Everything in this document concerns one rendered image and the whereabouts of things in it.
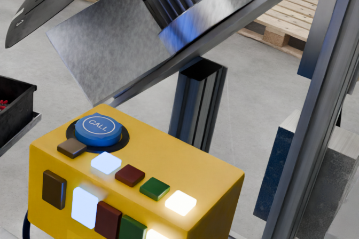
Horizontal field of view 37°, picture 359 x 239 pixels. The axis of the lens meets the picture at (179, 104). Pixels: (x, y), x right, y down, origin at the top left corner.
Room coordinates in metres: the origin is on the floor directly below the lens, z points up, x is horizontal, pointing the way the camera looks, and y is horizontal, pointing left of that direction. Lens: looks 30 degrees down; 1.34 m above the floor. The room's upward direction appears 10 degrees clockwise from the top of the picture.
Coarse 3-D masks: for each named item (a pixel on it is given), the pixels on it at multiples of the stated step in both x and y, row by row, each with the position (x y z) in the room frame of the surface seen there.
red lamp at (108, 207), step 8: (104, 208) 0.32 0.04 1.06; (112, 208) 0.32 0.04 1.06; (96, 216) 0.32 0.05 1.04; (104, 216) 0.32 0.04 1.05; (112, 216) 0.32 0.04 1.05; (120, 216) 0.32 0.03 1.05; (96, 224) 0.32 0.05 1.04; (104, 224) 0.32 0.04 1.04; (112, 224) 0.32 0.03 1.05; (120, 224) 0.32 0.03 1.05; (104, 232) 0.32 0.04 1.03; (112, 232) 0.32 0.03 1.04
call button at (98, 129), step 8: (80, 120) 0.40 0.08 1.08; (88, 120) 0.40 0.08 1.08; (96, 120) 0.40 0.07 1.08; (104, 120) 0.40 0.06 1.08; (112, 120) 0.41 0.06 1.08; (80, 128) 0.39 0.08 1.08; (88, 128) 0.39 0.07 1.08; (96, 128) 0.39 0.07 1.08; (104, 128) 0.39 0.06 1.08; (112, 128) 0.39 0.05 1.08; (120, 128) 0.40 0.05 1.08; (80, 136) 0.38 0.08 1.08; (88, 136) 0.38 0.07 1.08; (96, 136) 0.38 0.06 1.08; (104, 136) 0.38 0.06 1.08; (112, 136) 0.38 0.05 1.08; (120, 136) 0.39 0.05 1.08; (88, 144) 0.38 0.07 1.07; (96, 144) 0.38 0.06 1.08; (104, 144) 0.38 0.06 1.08; (112, 144) 0.38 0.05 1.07
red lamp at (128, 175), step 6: (126, 168) 0.35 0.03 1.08; (132, 168) 0.35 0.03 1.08; (120, 174) 0.34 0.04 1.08; (126, 174) 0.34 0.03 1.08; (132, 174) 0.34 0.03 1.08; (138, 174) 0.34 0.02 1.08; (144, 174) 0.35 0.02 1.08; (120, 180) 0.34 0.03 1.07; (126, 180) 0.33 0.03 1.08; (132, 180) 0.33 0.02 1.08; (138, 180) 0.34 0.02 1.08; (132, 186) 0.33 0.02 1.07
